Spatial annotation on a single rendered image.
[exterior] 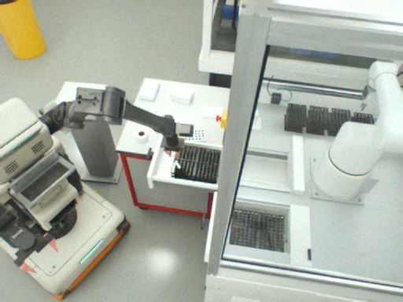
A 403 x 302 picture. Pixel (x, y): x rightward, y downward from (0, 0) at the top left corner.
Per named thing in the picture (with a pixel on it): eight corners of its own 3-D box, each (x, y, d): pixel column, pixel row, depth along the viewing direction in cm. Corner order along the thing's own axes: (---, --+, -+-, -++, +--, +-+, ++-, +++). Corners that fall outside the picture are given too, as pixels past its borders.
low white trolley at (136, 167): (134, 212, 242) (115, 149, 182) (153, 148, 279) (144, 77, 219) (212, 225, 238) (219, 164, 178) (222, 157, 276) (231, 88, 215)
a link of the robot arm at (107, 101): (75, 79, 93) (71, 112, 92) (123, 88, 99) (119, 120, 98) (65, 103, 133) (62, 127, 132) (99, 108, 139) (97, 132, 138)
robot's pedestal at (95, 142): (80, 180, 258) (46, 112, 197) (91, 150, 276) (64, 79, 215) (117, 184, 257) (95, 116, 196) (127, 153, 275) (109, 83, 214)
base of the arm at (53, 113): (63, 100, 140) (40, 116, 134) (70, 98, 134) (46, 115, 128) (75, 116, 144) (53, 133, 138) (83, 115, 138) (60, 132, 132)
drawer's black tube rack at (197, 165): (171, 179, 162) (170, 172, 157) (178, 152, 172) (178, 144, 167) (216, 186, 160) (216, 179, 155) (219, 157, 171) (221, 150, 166)
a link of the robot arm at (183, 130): (163, 114, 134) (160, 134, 134) (190, 116, 133) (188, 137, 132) (169, 119, 146) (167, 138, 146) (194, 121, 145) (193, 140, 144)
